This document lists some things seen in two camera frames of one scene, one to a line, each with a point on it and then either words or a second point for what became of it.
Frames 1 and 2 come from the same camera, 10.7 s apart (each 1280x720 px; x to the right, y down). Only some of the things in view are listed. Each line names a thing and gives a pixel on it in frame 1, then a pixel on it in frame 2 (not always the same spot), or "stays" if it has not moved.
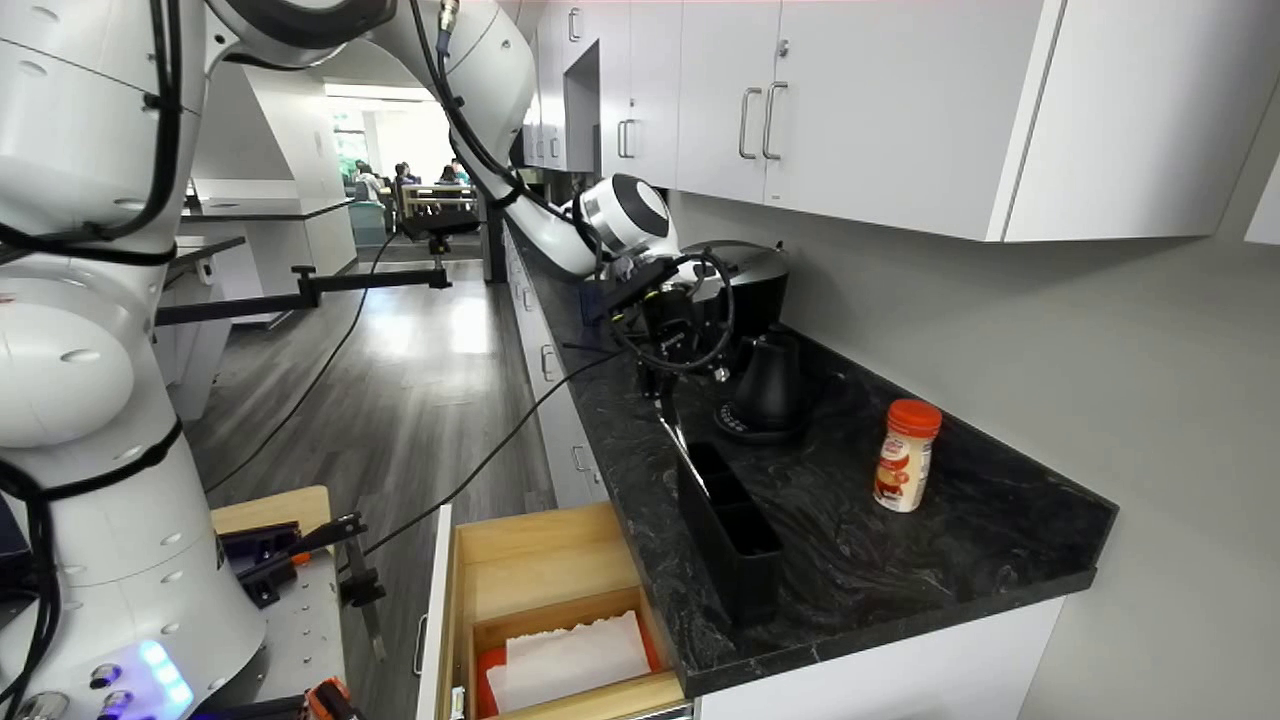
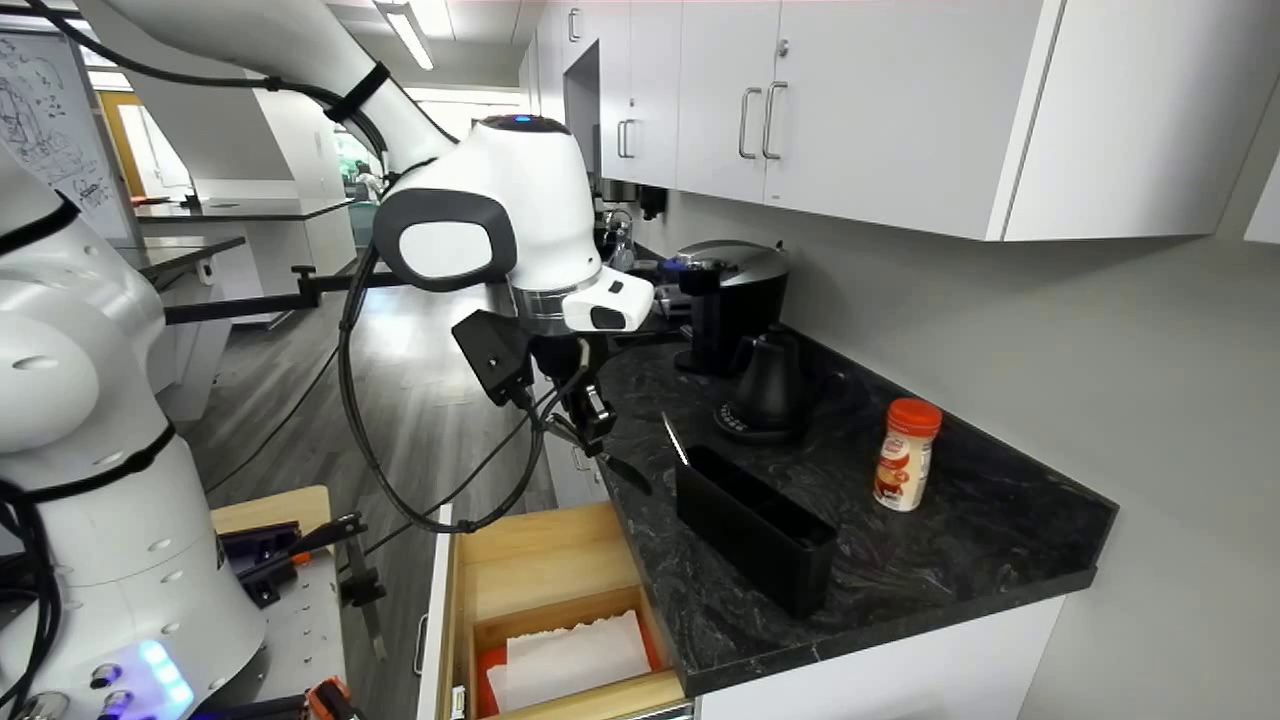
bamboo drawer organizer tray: [575, 658] stays
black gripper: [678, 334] -> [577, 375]
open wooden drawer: [541, 617] stays
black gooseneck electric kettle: [770, 390] stays
